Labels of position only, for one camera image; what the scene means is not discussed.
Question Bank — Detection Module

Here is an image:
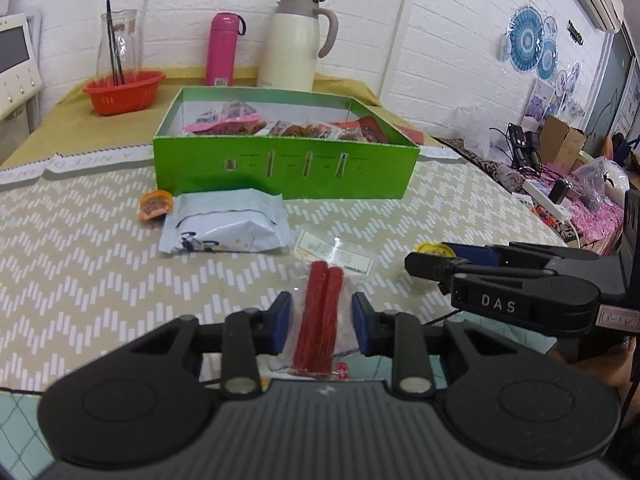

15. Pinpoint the small yellow jelly cup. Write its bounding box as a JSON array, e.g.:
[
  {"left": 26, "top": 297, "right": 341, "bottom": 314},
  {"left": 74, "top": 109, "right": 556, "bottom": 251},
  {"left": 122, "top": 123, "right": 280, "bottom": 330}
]
[{"left": 414, "top": 243, "right": 457, "bottom": 258}]

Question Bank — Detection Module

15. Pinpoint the red sausage stick pack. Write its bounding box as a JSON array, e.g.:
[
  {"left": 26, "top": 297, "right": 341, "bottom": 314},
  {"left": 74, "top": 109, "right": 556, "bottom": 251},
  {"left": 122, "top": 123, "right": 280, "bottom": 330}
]
[{"left": 267, "top": 226, "right": 375, "bottom": 380}]

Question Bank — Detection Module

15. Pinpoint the white blue snack bag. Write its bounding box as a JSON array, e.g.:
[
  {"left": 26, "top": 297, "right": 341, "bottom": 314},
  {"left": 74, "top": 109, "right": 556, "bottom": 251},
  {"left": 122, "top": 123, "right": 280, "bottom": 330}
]
[{"left": 158, "top": 188, "right": 293, "bottom": 254}]

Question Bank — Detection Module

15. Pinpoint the dark brown snack bag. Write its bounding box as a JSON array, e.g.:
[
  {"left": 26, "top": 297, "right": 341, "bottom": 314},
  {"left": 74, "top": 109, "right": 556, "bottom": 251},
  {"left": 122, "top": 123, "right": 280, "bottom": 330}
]
[{"left": 334, "top": 116, "right": 388, "bottom": 144}]

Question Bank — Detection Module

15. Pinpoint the pink edged cookie bag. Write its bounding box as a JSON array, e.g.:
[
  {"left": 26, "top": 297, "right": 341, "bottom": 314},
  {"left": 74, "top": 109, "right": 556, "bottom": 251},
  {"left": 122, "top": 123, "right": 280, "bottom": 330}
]
[{"left": 183, "top": 101, "right": 267, "bottom": 136}]

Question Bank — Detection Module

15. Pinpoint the brown cardboard box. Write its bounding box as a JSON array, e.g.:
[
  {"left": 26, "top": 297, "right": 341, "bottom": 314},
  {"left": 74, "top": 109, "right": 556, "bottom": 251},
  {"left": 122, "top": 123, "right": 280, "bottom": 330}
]
[{"left": 538, "top": 117, "right": 586, "bottom": 174}]

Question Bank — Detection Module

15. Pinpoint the small orange jelly cup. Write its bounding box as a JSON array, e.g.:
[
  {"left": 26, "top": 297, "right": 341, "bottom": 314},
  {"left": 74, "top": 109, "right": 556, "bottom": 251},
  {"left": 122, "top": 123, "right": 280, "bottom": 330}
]
[{"left": 138, "top": 190, "right": 174, "bottom": 221}]

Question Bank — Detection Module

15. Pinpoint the green cardboard box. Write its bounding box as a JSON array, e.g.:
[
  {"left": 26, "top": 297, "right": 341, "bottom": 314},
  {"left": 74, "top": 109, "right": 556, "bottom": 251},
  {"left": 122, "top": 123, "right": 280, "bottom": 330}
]
[{"left": 152, "top": 87, "right": 419, "bottom": 198}]

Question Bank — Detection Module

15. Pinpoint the patterned tablecloth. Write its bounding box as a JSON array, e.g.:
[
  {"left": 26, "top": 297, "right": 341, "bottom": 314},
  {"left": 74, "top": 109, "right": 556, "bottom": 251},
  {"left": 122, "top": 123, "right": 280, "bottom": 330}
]
[{"left": 0, "top": 64, "right": 572, "bottom": 480}]

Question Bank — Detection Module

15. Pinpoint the round pastry packet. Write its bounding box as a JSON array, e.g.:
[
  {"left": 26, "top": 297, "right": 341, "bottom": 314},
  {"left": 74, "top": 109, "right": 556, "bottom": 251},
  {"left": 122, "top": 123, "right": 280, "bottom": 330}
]
[{"left": 268, "top": 120, "right": 342, "bottom": 140}]

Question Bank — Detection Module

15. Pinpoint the cream thermos jug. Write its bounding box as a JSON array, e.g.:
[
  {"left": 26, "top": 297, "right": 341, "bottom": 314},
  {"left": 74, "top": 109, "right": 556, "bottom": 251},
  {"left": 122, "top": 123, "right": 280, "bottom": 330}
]
[{"left": 257, "top": 0, "right": 338, "bottom": 92}]

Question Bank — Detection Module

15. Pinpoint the red plastic basket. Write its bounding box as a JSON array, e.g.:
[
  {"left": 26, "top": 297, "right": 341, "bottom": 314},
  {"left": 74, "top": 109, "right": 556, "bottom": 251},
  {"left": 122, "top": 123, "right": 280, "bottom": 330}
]
[{"left": 82, "top": 70, "right": 166, "bottom": 116}]

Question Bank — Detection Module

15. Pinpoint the pink thermos bottle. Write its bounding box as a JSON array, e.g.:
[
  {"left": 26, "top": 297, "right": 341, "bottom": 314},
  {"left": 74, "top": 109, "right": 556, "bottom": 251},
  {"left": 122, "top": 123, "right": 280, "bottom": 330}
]
[{"left": 205, "top": 12, "right": 246, "bottom": 87}]

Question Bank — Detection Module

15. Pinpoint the clear glass carafe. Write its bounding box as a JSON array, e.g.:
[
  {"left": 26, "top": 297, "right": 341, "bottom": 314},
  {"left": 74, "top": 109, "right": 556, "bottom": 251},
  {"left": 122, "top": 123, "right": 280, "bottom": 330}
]
[{"left": 96, "top": 9, "right": 140, "bottom": 87}]

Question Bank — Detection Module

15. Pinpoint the white water dispenser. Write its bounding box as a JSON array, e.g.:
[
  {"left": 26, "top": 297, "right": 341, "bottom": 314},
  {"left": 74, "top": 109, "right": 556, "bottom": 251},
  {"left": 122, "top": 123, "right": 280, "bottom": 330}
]
[{"left": 0, "top": 8, "right": 43, "bottom": 162}]

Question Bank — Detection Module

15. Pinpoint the blue wall fan decoration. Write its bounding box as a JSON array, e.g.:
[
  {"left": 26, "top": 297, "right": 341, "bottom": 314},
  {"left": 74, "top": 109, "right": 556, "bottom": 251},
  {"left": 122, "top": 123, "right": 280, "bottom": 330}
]
[{"left": 497, "top": 6, "right": 559, "bottom": 80}]

